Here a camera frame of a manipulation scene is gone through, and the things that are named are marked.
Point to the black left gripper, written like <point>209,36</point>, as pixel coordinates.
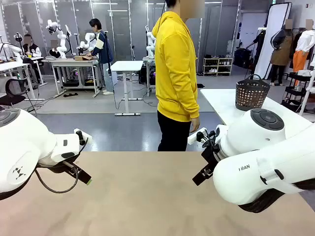
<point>56,168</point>

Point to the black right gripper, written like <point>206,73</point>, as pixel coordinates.
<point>210,157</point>

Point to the black perforated plastic basket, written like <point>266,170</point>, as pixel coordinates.
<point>251,96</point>

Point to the person's right forearm yellow sleeve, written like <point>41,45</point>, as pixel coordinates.
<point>192,103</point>

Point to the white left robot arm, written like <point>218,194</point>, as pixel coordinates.
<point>24,147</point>

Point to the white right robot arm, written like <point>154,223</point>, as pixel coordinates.
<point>246,177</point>

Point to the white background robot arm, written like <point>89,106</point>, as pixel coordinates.
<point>62,41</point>
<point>87,40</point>
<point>9,46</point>
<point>150,46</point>

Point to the person's right hand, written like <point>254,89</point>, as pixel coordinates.
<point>195,125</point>

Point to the large white table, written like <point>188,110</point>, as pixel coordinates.
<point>221,103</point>

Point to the black power strip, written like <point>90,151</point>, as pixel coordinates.
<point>71,94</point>

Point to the black robot controller box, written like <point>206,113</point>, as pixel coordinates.
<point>71,83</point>
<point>91,82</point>

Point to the black office chair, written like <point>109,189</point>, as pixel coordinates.
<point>14,88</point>

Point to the white shoe rack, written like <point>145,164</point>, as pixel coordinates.
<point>217,66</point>

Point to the long white workbench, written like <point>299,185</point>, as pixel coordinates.
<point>73,61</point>

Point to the black computer tower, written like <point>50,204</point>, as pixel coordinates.
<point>145,75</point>

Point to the cardboard box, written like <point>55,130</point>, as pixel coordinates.
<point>82,58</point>

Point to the person in yellow hoodie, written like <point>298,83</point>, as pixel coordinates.
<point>174,61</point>

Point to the white standing desk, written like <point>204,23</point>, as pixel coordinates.
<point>126,65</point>

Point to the black equipment case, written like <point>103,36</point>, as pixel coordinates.
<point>242,57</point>

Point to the seated person dark clothes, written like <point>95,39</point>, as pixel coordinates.
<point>54,51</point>

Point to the black utility cart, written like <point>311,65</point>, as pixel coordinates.
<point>295,91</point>

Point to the standing person navy jacket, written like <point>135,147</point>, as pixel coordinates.
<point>104,49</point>

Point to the seated person black white jacket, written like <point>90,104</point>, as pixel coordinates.
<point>33,49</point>

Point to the person in brown apron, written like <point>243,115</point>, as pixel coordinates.
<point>281,51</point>

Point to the mannequin with orange trousers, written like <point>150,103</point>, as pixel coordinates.
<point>304,41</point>

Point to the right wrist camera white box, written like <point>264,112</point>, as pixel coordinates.
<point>194,137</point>

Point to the white metal frame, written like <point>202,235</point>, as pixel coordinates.
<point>307,96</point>

